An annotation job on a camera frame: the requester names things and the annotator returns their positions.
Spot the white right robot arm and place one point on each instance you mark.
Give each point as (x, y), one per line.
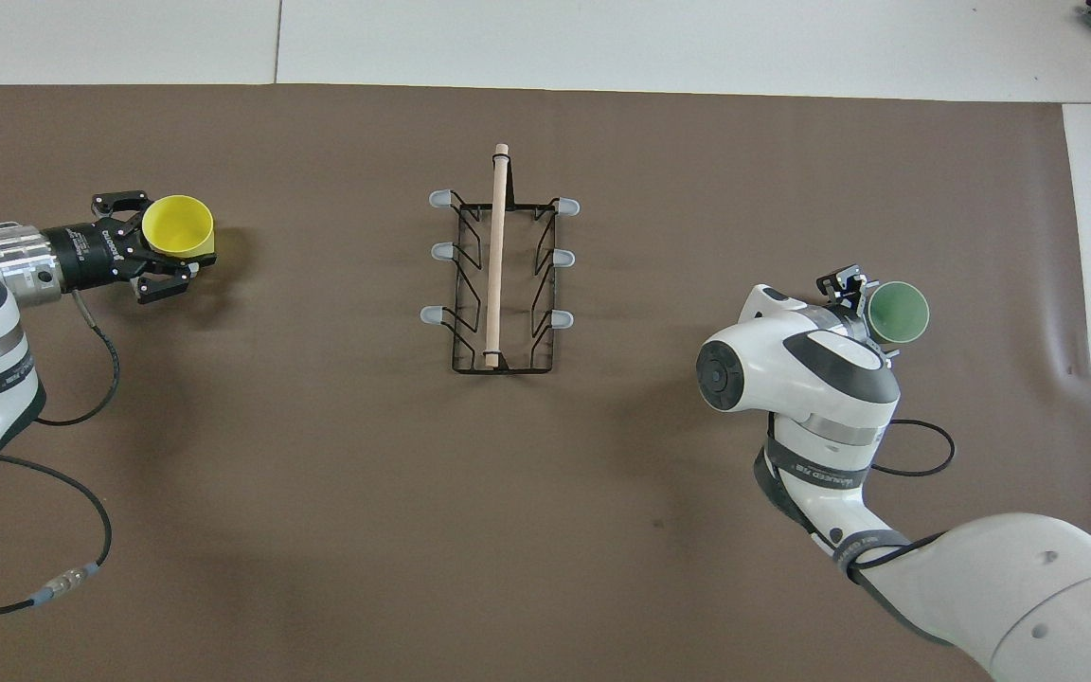
(792, 355)

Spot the pale green plastic cup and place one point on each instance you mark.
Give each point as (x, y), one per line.
(898, 313)

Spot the yellow plastic cup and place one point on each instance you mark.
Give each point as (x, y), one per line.
(178, 227)

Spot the brown table mat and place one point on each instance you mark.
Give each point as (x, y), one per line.
(545, 530)

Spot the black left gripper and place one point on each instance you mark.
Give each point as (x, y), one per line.
(96, 254)

